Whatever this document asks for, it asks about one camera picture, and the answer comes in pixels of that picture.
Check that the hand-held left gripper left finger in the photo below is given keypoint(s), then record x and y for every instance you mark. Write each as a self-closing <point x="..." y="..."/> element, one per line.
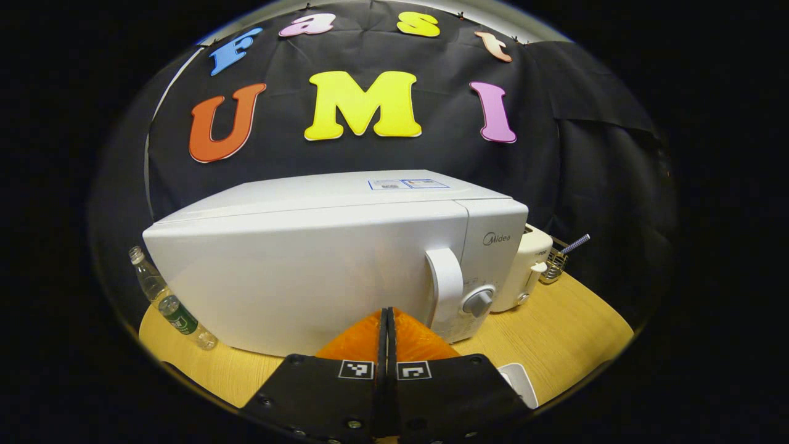
<point x="327" y="401"/>

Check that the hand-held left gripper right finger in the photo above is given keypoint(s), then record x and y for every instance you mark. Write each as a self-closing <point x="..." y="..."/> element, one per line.
<point x="450" y="401"/>

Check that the white microwave oven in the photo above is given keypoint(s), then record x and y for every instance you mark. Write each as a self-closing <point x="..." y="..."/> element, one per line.
<point x="308" y="265"/>

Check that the white rectangular tray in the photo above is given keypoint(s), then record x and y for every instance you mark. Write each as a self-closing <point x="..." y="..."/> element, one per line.
<point x="521" y="382"/>

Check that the white toaster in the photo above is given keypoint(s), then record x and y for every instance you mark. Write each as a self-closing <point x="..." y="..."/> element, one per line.
<point x="524" y="259"/>

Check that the clear bottle with green label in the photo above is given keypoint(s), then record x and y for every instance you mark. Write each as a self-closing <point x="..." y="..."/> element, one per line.
<point x="175" y="311"/>

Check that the black backdrop cloth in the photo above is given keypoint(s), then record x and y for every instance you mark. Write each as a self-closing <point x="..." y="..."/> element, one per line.
<point x="444" y="154"/>

